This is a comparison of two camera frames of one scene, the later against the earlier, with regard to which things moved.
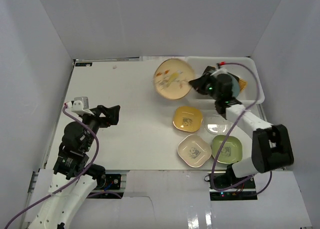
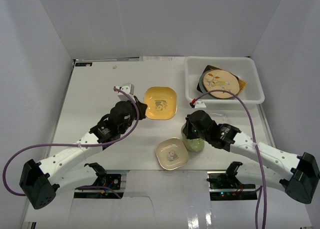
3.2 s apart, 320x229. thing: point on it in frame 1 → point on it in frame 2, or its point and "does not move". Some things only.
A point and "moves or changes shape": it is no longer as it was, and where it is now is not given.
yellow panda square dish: [187, 118] → [161, 102]
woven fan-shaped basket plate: [242, 84] does not move
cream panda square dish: [194, 151] → [172, 153]
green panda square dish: [231, 151] → [194, 144]
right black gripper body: [211, 92] → [191, 133]
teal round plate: [235, 86] moves or changes shape
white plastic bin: [200, 63] does not move
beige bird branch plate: [171, 77] moves or changes shape
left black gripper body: [104, 116] → [139, 108]
